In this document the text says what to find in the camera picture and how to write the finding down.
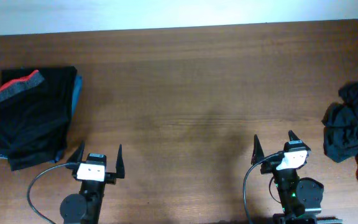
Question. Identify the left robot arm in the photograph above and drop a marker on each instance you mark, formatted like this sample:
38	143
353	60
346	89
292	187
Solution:
85	206

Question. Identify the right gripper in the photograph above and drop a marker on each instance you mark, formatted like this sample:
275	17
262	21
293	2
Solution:
266	167

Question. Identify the black shorts red waistband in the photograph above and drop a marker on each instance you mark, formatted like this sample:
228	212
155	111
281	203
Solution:
35	114

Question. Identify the aluminium frame rail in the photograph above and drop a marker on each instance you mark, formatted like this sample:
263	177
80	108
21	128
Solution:
305	219

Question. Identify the black nike t-shirt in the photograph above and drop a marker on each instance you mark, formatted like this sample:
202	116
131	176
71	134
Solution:
340	132

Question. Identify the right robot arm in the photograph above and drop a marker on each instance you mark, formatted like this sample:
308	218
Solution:
300	198

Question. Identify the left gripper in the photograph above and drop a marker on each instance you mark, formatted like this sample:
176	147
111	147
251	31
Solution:
111	178

